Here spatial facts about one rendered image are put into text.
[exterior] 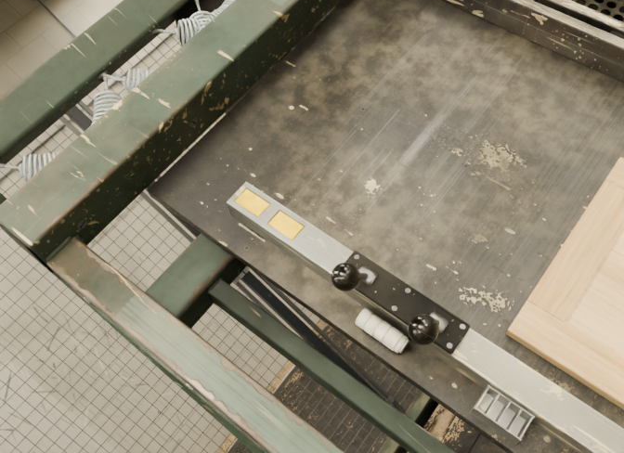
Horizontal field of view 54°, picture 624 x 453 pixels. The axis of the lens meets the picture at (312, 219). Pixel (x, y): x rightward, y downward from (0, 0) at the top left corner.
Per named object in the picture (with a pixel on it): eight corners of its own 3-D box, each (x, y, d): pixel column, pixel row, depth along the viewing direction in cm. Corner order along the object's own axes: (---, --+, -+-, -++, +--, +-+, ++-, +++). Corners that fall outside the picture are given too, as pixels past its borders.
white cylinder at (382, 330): (354, 327, 91) (398, 357, 88) (354, 319, 88) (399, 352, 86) (365, 311, 92) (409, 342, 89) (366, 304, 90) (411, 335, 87)
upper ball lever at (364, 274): (372, 293, 90) (344, 297, 78) (352, 279, 91) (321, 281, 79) (385, 272, 90) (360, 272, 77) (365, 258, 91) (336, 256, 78)
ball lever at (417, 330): (442, 341, 86) (425, 353, 74) (420, 325, 87) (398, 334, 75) (457, 318, 86) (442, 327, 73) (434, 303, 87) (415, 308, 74)
